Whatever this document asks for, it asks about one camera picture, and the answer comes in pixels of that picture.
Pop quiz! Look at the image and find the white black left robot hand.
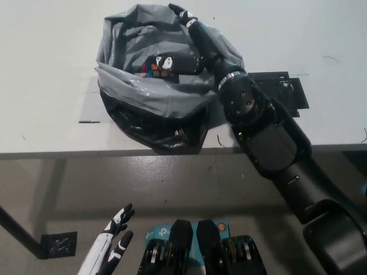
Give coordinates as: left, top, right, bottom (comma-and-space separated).
77, 203, 135, 275

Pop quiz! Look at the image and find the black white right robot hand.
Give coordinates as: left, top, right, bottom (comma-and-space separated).
154, 3, 246, 87

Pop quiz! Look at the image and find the rubik's cube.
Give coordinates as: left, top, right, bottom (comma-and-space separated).
140, 57, 176, 80

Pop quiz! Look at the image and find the grey black plastic bag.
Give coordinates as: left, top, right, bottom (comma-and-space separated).
95, 3, 246, 155

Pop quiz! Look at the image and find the teal cardboard box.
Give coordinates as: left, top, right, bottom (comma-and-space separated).
145, 221, 230, 260

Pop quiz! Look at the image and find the black left robot body block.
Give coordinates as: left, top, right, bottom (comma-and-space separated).
137, 219, 193, 275

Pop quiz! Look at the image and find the black table leg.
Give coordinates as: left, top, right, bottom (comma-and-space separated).
0, 205, 48, 260

